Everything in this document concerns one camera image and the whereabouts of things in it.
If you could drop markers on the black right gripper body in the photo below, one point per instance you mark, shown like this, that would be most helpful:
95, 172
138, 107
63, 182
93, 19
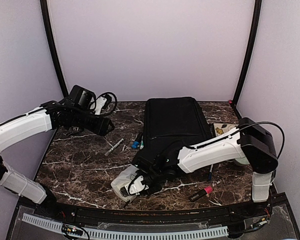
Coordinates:
153, 175

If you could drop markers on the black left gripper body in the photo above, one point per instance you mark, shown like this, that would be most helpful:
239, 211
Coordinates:
80, 119

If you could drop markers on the white pencil pouch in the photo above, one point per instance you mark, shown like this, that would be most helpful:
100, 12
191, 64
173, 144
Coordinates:
124, 178

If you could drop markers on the black student backpack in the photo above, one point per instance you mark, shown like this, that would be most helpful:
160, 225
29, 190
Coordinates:
171, 124

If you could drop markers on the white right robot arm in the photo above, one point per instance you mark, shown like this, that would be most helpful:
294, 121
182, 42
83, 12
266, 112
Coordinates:
249, 140

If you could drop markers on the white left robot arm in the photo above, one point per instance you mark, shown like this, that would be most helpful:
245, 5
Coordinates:
45, 118

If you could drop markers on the white green glue stick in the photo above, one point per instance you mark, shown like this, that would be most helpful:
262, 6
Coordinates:
141, 145

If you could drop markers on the blue capped black marker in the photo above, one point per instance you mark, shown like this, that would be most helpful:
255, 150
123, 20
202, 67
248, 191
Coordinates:
136, 143

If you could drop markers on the pink and black highlighter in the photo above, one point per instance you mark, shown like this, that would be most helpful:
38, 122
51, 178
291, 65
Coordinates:
203, 192

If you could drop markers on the white pen with blue cap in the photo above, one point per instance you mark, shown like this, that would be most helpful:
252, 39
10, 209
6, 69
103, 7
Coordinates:
210, 172

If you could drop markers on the floral ceramic tile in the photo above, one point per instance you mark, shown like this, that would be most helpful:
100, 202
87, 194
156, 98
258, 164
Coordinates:
222, 128

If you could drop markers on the pale green ceramic bowl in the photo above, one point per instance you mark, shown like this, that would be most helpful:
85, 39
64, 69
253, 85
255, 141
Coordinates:
243, 161

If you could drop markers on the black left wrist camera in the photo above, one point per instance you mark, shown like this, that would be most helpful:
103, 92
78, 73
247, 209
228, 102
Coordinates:
81, 98

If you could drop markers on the grey slotted cable duct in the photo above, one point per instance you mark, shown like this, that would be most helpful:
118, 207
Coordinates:
116, 231

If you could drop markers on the black left frame post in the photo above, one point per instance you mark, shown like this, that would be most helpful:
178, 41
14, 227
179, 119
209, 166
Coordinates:
52, 47

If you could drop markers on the black frame post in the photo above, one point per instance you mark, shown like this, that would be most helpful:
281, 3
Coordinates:
52, 47
248, 53

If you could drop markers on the black front rail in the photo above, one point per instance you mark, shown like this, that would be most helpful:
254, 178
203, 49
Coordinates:
276, 207

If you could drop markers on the black right frame post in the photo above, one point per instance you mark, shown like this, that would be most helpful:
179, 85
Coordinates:
248, 53

